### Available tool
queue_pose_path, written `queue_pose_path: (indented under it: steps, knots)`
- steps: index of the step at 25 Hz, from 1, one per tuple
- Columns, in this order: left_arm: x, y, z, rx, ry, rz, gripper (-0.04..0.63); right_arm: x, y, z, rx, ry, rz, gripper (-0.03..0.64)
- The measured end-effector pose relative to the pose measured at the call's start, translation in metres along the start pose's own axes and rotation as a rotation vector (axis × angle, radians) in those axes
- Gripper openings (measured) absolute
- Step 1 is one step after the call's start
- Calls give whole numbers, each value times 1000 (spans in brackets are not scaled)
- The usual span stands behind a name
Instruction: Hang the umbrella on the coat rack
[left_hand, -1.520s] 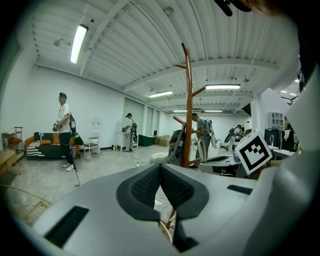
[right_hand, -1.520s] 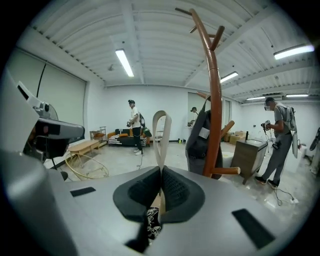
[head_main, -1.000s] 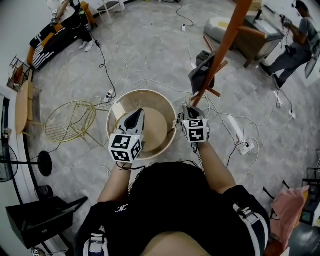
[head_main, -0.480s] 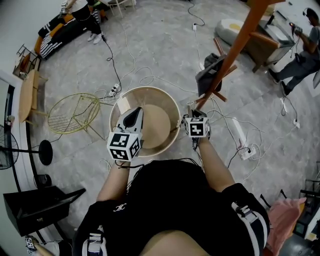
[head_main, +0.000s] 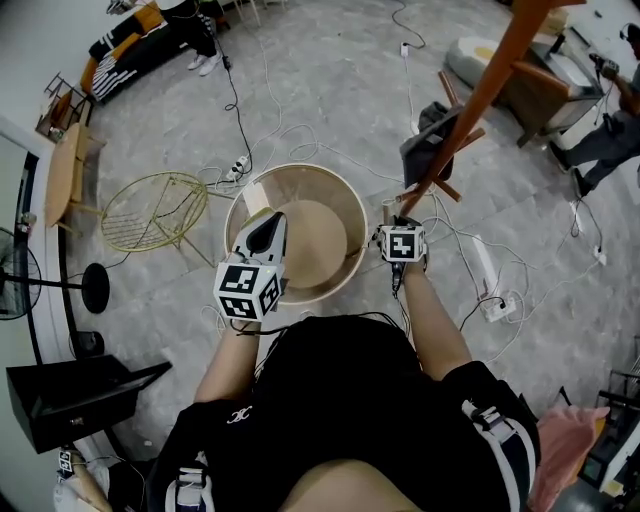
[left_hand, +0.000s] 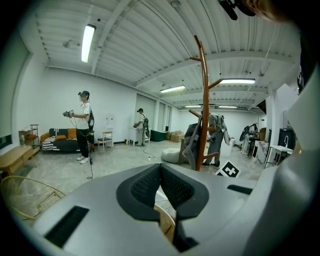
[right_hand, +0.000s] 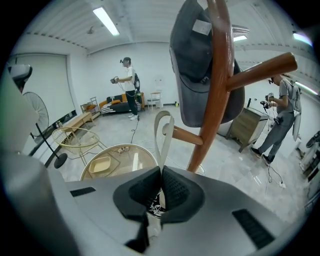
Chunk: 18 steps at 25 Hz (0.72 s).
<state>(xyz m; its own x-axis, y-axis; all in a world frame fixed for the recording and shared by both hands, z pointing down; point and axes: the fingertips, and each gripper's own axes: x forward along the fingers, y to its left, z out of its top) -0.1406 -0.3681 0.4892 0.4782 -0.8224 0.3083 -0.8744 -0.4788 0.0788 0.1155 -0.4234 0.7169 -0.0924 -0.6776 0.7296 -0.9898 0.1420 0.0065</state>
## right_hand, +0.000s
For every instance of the grey cap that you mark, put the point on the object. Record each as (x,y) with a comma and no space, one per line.
(192,62)

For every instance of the white chair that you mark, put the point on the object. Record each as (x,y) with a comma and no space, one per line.
(155,96)

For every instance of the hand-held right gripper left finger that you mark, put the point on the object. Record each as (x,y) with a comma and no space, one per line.
(122,200)

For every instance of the round glass table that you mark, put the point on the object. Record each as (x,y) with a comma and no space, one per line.
(130,160)

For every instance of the ceiling light bar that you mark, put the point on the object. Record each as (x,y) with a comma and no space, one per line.
(307,88)
(240,38)
(302,38)
(106,21)

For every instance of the beige tray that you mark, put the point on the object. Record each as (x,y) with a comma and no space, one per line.
(100,165)

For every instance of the black sofa with orange cushions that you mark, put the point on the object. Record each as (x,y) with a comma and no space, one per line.
(113,103)

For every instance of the brown wooden coat stand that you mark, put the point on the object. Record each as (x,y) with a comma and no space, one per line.
(217,87)

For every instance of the wooden cabinet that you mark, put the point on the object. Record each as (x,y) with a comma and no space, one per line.
(246,125)

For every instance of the low wooden table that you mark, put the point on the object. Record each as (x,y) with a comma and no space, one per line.
(78,119)

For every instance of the black standing fan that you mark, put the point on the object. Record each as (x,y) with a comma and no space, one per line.
(37,110)

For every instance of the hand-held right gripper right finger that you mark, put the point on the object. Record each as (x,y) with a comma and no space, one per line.
(192,200)

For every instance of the metal shelf rack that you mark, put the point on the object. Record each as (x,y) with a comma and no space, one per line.
(91,106)

